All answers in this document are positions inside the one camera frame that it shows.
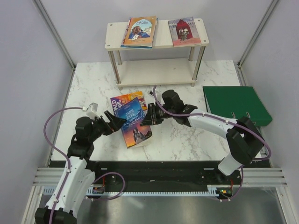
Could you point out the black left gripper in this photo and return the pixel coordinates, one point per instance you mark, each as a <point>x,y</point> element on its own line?
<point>116,122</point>

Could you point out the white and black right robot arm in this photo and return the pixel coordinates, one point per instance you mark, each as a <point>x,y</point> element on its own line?
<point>244,140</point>

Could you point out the red castle picture book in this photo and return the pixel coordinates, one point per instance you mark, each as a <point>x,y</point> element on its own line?
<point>184,32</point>

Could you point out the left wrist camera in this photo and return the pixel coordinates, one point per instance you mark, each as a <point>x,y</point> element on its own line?
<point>91,110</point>

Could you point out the Why Do Dogs Bark book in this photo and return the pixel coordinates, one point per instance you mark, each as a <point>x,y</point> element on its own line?
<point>136,47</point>

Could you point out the Roald Dahl Charlie book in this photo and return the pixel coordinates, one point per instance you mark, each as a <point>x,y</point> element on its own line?
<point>119,101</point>

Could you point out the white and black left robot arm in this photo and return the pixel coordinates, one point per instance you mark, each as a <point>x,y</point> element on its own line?
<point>64,204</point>

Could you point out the tan Othello book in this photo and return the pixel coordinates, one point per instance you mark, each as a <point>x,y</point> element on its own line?
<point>140,31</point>

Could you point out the aluminium frame rail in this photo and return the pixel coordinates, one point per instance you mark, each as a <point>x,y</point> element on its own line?
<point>47,176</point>

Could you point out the blue Jane Eyre book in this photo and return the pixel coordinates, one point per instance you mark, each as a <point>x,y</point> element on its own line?
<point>134,134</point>

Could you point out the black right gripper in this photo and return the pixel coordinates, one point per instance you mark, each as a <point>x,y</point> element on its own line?
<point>151,118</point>

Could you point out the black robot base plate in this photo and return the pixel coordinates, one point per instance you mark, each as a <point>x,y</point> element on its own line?
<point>161,176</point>

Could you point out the green lever arch file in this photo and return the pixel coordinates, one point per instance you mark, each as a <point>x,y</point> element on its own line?
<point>236,102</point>

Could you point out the light blue cable duct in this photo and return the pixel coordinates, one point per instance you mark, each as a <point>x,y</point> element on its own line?
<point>211,191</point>

